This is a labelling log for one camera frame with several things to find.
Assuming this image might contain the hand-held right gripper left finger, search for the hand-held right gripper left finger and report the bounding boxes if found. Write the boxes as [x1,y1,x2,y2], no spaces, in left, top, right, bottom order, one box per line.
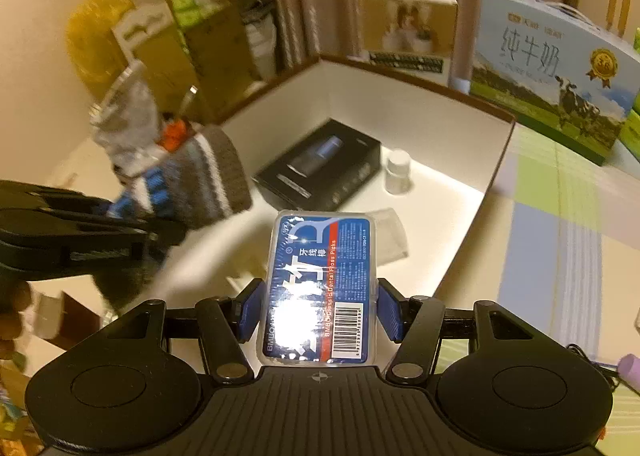
[107,278,266,382]

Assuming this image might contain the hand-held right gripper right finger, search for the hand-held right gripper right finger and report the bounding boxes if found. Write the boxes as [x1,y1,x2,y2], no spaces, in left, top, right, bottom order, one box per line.
[377,277,533,384]

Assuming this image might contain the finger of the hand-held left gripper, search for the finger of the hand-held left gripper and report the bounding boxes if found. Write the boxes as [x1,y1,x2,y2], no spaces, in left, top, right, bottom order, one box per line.
[30,187,113,217]
[135,217,188,251]

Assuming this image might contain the blue label floss pick box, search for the blue label floss pick box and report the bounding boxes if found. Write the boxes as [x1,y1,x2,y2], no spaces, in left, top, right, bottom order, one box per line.
[256,210,380,367]

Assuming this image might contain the translucent plastic container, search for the translucent plastic container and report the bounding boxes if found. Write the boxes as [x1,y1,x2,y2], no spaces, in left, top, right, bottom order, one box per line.
[367,208,410,267]

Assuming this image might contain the grey blue knitted sock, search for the grey blue knitted sock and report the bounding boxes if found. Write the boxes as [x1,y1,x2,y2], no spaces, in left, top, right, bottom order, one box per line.
[92,128,253,309]

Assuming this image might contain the small white bottle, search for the small white bottle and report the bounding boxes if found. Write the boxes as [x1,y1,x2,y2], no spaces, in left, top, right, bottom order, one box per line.
[384,148,412,195]

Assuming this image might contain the black shaver box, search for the black shaver box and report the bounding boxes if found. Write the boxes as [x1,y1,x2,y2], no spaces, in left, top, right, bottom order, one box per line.
[252,118,383,217]

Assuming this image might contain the brown cardboard shoe box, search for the brown cardboard shoe box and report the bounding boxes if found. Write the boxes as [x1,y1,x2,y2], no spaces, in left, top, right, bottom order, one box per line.
[27,53,517,352]

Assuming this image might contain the black cable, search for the black cable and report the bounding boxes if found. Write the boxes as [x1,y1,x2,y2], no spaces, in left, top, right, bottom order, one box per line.
[567,343,626,387]

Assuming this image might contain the person's left hand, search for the person's left hand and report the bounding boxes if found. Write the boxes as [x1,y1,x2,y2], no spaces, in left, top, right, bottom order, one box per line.
[0,278,34,362]

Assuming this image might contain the small orange packet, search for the small orange packet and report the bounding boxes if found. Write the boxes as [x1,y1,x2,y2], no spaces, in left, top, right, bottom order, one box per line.
[160,118,193,151]

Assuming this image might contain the clear plastic bag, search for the clear plastic bag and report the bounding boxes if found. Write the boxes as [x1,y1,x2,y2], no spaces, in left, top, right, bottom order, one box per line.
[90,60,166,177]

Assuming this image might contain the checked tablecloth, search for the checked tablecloth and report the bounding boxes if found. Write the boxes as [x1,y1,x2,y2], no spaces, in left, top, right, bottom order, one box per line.
[435,121,640,456]

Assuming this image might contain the yellow plastic bag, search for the yellow plastic bag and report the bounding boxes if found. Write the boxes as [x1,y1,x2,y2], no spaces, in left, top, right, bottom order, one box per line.
[67,0,136,86]

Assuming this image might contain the stacked brown cardboard cartons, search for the stacked brown cardboard cartons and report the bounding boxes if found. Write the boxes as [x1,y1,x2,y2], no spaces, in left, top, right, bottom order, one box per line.
[120,0,251,127]

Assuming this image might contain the white hang-tab carton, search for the white hang-tab carton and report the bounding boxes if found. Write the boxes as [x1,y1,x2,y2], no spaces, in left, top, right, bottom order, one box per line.
[112,0,173,66]

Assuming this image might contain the black and white bag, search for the black and white bag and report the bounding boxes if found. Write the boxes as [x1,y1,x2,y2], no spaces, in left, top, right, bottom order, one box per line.
[240,0,278,81]

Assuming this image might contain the small green tissue packs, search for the small green tissue packs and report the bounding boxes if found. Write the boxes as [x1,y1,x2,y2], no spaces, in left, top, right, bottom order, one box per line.
[167,0,226,31]

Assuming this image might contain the beige product box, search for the beige product box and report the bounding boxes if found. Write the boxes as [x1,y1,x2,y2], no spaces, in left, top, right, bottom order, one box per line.
[359,0,458,85]

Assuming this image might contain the blue milk carton box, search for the blue milk carton box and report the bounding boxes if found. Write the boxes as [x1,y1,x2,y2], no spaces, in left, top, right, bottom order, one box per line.
[460,0,640,167]

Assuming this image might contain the stack of green tissue packs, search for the stack of green tissue packs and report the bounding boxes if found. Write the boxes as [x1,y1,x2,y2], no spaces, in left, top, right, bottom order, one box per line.
[619,28,640,159]

